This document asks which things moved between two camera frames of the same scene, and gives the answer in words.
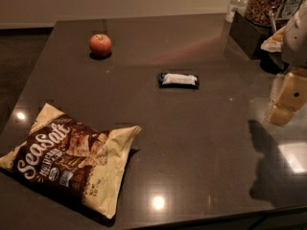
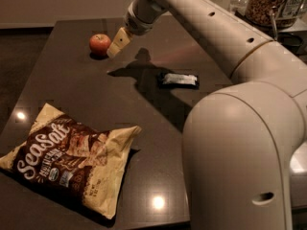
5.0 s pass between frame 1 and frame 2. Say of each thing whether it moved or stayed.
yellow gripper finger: moved
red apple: stayed
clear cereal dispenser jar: stayed
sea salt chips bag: stayed
